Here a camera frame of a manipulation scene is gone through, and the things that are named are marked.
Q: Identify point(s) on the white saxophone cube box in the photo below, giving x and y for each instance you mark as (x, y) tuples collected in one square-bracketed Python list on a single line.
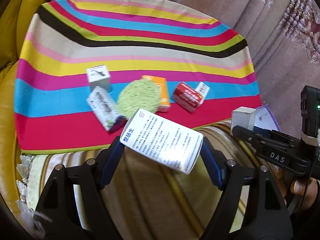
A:
[(99, 76)]

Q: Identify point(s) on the white text medicine box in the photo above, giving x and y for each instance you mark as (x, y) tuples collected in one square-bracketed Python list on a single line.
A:
[(161, 140)]

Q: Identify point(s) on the black camera box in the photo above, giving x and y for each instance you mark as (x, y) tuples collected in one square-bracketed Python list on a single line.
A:
[(309, 106)]

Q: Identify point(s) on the red medicine box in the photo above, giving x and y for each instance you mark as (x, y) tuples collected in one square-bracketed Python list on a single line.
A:
[(187, 97)]

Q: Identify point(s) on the white blue cream box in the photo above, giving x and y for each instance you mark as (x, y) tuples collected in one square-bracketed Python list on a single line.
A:
[(105, 109)]

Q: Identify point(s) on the white long logo box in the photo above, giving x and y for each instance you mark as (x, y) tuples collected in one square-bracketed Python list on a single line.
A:
[(202, 89)]

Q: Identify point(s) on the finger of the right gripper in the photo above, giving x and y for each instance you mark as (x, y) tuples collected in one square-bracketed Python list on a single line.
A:
[(256, 140), (272, 134)]

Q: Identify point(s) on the purple white storage box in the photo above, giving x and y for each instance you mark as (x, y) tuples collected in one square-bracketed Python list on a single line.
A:
[(265, 119)]

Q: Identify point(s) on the person right hand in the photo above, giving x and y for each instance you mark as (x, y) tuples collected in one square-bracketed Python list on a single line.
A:
[(307, 190)]

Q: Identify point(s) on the yellow leather sofa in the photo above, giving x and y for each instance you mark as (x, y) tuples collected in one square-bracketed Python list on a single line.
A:
[(16, 16)]

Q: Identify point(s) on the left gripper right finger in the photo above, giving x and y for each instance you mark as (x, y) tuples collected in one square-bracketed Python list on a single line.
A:
[(214, 161)]

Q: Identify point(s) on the orange medicine box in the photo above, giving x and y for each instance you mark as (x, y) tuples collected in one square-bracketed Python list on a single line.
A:
[(161, 83)]

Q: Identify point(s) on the green round sponge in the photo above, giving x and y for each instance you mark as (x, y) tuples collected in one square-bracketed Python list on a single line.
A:
[(141, 93)]

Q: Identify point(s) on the striped colourful cloth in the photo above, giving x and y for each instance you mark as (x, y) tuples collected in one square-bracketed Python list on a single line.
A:
[(132, 38)]

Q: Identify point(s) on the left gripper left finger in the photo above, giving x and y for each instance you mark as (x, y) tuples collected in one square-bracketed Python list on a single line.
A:
[(109, 160)]

